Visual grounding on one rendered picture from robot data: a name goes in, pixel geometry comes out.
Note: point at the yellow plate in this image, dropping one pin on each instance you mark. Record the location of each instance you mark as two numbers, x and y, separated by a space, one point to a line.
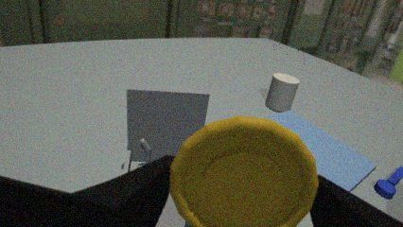
243 172

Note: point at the dark grey cylinder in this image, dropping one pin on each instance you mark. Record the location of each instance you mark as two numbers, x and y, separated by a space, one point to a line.
282 91

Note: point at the dark grey dish rack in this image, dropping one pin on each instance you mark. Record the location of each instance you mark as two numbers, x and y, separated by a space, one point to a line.
158 122

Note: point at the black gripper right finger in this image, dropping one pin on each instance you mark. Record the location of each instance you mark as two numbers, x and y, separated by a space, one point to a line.
334 206

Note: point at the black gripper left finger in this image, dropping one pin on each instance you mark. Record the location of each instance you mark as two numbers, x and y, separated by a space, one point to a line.
134 199

